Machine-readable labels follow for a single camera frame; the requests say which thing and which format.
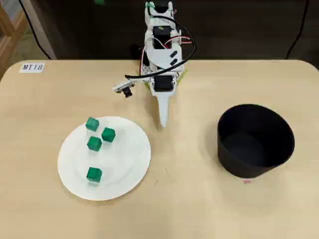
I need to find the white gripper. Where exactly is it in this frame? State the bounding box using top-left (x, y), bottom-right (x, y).
top-left (148, 69), bottom-right (185, 128)

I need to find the green cube block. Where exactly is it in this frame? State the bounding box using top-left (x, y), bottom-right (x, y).
top-left (101, 127), bottom-right (116, 143)
top-left (85, 117), bottom-right (100, 131)
top-left (86, 167), bottom-right (103, 186)
top-left (86, 136), bottom-right (103, 152)

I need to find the white paper plate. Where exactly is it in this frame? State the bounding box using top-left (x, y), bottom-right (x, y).
top-left (57, 116), bottom-right (152, 201)

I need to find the black pot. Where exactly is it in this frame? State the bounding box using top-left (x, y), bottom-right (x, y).
top-left (217, 104), bottom-right (296, 179)

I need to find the white MT18 label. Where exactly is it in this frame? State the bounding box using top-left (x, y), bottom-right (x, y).
top-left (19, 62), bottom-right (45, 73)

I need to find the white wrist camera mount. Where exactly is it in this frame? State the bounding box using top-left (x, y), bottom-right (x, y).
top-left (111, 80), bottom-right (137, 98)

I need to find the thin black cable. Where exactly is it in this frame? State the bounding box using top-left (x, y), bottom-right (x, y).
top-left (21, 0), bottom-right (52, 60)
top-left (285, 0), bottom-right (310, 60)

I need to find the wooden frame partition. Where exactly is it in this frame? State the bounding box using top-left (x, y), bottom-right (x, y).
top-left (0, 0), bottom-right (27, 83)

